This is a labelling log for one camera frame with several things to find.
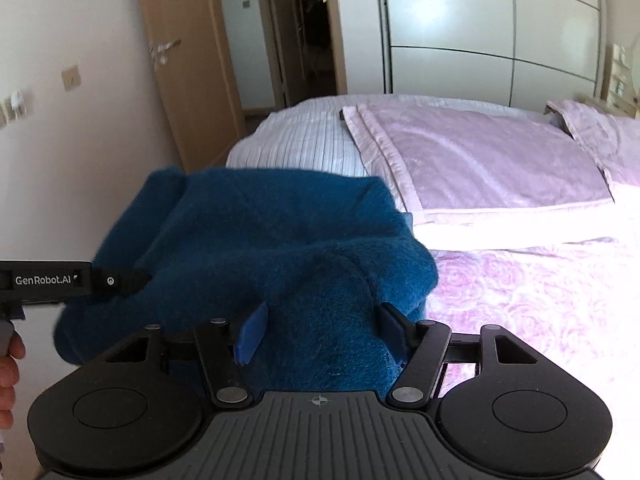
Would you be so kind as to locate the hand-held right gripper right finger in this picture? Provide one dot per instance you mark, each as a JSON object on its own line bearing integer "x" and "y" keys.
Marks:
{"x": 392, "y": 325}

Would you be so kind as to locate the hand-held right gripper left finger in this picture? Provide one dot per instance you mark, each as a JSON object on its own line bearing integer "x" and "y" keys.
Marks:
{"x": 252, "y": 332}

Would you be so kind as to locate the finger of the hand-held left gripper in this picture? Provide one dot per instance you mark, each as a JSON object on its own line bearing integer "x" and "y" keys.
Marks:
{"x": 112, "y": 281}

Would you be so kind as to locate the teal knit sweater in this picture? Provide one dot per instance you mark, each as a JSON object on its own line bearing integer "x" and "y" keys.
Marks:
{"x": 250, "y": 240}

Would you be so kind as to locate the person's left hand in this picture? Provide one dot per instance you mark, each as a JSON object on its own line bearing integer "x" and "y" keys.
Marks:
{"x": 7, "y": 380}

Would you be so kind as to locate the pink floral fleece blanket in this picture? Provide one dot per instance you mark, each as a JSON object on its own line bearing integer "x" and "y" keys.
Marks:
{"x": 525, "y": 310}

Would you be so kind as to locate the wooden room door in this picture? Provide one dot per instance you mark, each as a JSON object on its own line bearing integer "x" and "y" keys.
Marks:
{"x": 200, "y": 60}

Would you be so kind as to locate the pink pillow by headboard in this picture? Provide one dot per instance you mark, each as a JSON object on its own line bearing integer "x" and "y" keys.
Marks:
{"x": 610, "y": 135}

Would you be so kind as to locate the white sliding wardrobe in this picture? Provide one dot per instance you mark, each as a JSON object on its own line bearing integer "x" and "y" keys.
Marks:
{"x": 450, "y": 35}

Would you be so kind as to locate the white vanity table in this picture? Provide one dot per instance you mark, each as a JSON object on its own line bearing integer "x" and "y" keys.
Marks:
{"x": 620, "y": 75}

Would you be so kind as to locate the gold square wall switch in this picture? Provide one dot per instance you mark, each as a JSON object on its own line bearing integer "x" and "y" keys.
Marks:
{"x": 70, "y": 78}

